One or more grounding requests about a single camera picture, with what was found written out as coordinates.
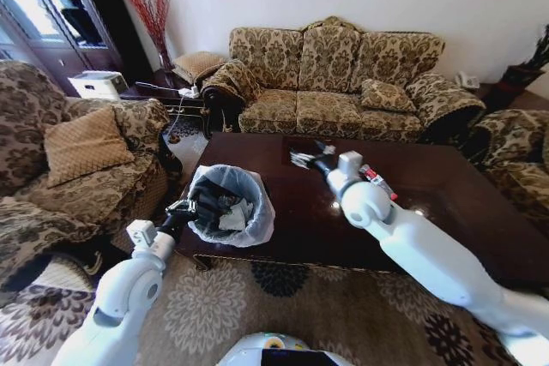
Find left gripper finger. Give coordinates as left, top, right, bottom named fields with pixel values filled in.
left=166, top=199, right=201, bottom=214

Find trash bin with clear liner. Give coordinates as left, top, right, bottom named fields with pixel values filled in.
left=186, top=163, right=276, bottom=249

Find dark wooden coffee table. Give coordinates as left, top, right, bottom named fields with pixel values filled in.
left=175, top=131, right=549, bottom=288

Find crumpled white paper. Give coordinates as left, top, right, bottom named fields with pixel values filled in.
left=218, top=205, right=253, bottom=232

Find floral three-seat sofa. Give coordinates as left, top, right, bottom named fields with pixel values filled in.
left=201, top=15, right=487, bottom=144

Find floral sofa cushion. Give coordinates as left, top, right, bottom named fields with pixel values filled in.
left=359, top=78, right=418, bottom=113

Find floral patterned rug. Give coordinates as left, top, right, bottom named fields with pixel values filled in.
left=0, top=249, right=516, bottom=366

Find tan quilted cushion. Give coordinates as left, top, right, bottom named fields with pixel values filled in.
left=42, top=105, right=137, bottom=189

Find dark side table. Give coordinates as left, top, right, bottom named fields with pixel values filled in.
left=119, top=68, right=207, bottom=111

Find tan square cushion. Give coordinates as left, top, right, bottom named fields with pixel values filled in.
left=171, top=51, right=227, bottom=82

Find white robot front shell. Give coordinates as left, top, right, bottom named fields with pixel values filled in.
left=216, top=331, right=357, bottom=366

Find white box appliance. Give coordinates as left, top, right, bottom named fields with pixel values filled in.
left=67, top=69, right=128, bottom=99

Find white telephone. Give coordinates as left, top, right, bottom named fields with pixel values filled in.
left=454, top=70, right=481, bottom=91

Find floral armchair with tan cushion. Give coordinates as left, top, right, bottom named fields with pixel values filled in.
left=0, top=59, right=184, bottom=294

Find dark red plant pot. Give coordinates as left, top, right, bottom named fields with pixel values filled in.
left=484, top=63, right=546, bottom=112

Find red decorative branches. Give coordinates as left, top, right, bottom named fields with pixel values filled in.
left=123, top=0, right=172, bottom=69

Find dark wooden cabinet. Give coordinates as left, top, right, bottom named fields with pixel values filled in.
left=0, top=0, right=151, bottom=97

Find dark green plant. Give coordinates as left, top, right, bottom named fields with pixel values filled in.
left=521, top=25, right=549, bottom=71

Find white cable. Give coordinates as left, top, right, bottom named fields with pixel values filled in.
left=165, top=93, right=190, bottom=144

